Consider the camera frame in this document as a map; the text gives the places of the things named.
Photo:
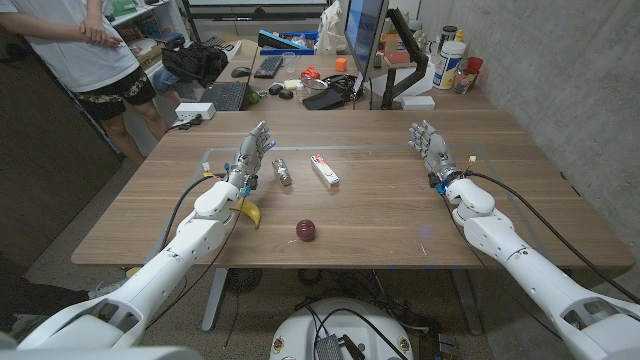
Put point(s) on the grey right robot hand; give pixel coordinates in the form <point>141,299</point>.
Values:
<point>436,150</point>

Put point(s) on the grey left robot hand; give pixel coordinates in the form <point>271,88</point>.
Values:
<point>250,155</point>

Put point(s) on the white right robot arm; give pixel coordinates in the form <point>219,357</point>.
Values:
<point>525,270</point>

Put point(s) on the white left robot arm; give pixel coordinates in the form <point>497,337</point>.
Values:
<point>165,265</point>

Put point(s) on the yellow toy banana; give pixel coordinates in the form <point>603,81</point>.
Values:
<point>251,211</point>

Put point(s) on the small green ball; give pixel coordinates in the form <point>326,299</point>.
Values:
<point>254,98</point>

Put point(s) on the white red toothpaste box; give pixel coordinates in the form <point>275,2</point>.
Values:
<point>325,171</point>

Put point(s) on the dark red ball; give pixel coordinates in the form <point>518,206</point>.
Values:
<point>305,230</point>

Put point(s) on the crumpled silver can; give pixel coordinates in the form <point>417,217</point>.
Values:
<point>282,172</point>

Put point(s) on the flat white box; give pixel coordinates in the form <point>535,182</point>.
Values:
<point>418,102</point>

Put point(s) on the black laptop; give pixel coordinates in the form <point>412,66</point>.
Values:
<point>225,97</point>

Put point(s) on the small black case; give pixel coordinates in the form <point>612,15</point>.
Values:
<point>286,94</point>
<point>275,89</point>

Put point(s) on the white power strip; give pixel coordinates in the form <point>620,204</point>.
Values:
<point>195,111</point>

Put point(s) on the clear glass with items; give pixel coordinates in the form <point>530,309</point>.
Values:
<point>464,81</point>

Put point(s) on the black computer mouse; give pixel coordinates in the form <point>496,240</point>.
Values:
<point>241,72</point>

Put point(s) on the white labelled canister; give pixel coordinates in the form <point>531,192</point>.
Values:
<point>448,65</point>

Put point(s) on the black keyboard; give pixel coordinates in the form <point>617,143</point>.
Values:
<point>268,66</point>

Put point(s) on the black tablet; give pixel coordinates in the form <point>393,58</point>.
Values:
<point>324,100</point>

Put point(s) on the red cup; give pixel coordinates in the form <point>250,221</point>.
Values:
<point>475,64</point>

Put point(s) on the clear glass bowl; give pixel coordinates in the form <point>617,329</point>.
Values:
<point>315,85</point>

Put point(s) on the orange red tool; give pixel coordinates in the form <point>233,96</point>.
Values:
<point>310,73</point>

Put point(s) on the clear plastic cup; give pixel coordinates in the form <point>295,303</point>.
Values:
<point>289,61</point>

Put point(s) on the black bag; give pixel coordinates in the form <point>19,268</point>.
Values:
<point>195,62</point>

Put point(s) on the black headphones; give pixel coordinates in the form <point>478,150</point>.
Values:
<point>344,84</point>

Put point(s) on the blue storage bin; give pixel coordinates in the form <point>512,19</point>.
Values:
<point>282,46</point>

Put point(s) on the black floor fan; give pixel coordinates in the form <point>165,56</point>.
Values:
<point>243,280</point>

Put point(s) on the orange cube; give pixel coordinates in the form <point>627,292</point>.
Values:
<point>341,64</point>

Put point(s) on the computer monitor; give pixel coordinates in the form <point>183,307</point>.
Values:
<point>365,35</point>

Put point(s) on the white plastic bag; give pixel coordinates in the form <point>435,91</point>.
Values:
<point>331,30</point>

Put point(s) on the grey table leg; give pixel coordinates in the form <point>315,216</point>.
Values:
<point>467,302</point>
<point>214,300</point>

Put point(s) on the white robot torso base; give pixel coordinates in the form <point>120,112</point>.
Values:
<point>300,335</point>

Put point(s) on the white yellow sneaker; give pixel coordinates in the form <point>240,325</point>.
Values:
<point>105,290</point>

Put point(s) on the person in white shirt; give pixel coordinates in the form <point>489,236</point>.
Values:
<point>75,50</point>

